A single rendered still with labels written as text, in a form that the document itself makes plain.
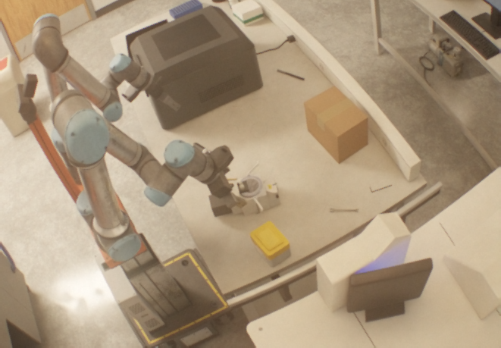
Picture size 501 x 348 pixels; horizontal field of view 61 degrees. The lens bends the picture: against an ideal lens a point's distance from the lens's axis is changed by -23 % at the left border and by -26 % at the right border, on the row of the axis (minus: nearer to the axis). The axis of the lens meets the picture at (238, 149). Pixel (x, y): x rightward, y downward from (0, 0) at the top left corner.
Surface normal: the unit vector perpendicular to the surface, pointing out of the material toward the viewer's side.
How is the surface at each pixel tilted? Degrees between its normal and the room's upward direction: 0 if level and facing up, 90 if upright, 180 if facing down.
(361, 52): 0
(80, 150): 82
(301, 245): 0
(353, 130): 90
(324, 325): 0
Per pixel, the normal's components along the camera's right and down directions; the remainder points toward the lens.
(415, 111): -0.18, -0.64
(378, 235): -0.70, -0.21
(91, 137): 0.61, 0.42
